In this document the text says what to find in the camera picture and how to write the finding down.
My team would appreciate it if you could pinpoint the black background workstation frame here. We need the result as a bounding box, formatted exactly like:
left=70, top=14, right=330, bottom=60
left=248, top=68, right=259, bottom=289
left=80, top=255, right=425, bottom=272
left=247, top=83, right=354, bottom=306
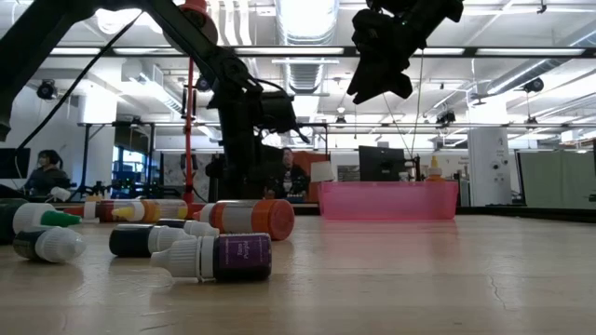
left=76, top=121, right=157, bottom=202

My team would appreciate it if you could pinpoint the orange partition wall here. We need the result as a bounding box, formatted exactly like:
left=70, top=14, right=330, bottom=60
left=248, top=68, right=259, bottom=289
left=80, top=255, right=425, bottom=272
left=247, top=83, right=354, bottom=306
left=292, top=151, right=331, bottom=205

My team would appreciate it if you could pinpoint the pink plastic bin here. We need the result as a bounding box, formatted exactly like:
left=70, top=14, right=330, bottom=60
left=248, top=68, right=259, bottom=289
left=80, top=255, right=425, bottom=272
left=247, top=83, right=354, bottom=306
left=316, top=180, right=461, bottom=221

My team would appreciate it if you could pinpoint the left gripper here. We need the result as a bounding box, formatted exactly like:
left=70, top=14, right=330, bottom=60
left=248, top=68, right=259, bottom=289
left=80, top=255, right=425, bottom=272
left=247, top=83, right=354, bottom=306
left=207, top=83, right=312, bottom=202

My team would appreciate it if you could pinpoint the green partition wall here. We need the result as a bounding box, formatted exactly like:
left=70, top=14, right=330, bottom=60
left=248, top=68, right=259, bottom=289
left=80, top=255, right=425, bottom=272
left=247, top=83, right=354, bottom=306
left=517, top=150, right=596, bottom=210

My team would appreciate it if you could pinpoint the large yellow-capped dye bottle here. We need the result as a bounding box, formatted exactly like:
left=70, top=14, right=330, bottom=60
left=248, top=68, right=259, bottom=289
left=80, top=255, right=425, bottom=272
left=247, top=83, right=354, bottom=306
left=111, top=199, right=189, bottom=224
left=424, top=155, right=446, bottom=183

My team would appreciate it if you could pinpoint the silver ventilation duct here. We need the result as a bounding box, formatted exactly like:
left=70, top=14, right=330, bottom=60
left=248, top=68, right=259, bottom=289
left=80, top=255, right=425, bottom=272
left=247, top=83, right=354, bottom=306
left=274, top=0, right=341, bottom=94

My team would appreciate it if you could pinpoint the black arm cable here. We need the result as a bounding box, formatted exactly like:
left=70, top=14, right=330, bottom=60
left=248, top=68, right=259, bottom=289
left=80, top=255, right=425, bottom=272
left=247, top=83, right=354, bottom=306
left=16, top=9, right=144, bottom=153

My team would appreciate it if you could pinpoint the small dark blue dye bottle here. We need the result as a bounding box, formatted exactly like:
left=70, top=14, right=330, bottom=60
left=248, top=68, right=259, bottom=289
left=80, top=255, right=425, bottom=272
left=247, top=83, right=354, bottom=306
left=108, top=223, right=197, bottom=259

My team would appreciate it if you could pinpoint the black wall screen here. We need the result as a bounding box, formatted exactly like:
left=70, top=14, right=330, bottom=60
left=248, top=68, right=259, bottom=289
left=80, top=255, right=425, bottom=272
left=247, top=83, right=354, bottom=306
left=0, top=147, right=32, bottom=181

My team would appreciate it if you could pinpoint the large orange dye bottle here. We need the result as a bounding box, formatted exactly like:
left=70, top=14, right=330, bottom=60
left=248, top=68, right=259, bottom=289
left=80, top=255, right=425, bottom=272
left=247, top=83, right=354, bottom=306
left=192, top=199, right=296, bottom=242

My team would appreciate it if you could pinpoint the long black overhead bar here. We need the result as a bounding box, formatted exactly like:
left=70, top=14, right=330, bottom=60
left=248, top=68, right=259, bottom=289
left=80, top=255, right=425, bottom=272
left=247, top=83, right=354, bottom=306
left=44, top=45, right=596, bottom=59

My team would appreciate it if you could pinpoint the white lampshade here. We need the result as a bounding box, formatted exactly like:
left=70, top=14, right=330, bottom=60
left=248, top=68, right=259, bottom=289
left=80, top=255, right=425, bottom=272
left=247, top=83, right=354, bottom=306
left=310, top=160, right=336, bottom=184

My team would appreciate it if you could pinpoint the large green dye bottle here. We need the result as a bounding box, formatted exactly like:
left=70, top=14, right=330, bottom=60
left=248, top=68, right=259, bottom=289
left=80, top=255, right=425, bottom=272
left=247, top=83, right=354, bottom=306
left=0, top=198, right=84, bottom=247

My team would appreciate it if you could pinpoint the small black dye bottle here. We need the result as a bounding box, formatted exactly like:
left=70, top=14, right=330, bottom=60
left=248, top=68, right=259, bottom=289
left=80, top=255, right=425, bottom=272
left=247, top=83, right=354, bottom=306
left=156, top=218, right=221, bottom=239

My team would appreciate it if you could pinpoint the black computer monitor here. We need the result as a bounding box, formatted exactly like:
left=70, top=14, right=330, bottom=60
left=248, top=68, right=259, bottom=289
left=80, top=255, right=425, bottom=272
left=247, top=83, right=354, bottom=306
left=358, top=145, right=407, bottom=183

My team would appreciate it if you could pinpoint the red desk lamp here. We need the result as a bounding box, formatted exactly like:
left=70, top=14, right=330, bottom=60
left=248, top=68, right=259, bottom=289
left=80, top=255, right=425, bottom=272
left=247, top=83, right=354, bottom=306
left=179, top=0, right=220, bottom=220

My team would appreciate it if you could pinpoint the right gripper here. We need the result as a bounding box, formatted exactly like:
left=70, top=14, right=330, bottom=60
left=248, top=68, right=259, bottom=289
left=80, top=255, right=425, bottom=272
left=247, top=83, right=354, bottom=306
left=346, top=7, right=427, bottom=106

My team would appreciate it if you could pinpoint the small dark green dye bottle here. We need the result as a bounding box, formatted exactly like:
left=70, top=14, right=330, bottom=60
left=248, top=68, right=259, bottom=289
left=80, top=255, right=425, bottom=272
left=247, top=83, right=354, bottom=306
left=12, top=226, right=88, bottom=265

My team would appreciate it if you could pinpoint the small purple dye bottle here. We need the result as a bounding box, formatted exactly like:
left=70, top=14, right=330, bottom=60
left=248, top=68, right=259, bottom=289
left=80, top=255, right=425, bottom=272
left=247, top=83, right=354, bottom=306
left=149, top=233, right=274, bottom=284

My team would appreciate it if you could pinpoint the thin hanging cable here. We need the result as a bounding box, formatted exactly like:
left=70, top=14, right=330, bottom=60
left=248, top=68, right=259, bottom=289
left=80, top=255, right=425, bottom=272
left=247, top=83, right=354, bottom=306
left=409, top=48, right=424, bottom=159

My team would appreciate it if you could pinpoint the large red dye bottle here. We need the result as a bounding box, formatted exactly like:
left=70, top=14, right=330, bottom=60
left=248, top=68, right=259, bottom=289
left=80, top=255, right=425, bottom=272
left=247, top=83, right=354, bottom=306
left=62, top=199, right=141, bottom=223

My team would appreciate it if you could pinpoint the white building pillar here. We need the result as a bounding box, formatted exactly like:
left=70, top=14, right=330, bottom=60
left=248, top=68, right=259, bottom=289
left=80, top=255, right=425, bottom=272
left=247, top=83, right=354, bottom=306
left=467, top=126, right=513, bottom=208

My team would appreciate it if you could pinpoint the person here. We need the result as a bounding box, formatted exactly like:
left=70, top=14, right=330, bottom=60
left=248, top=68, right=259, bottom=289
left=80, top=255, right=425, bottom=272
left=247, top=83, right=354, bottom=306
left=278, top=146, right=312, bottom=200
left=22, top=148, right=72, bottom=196

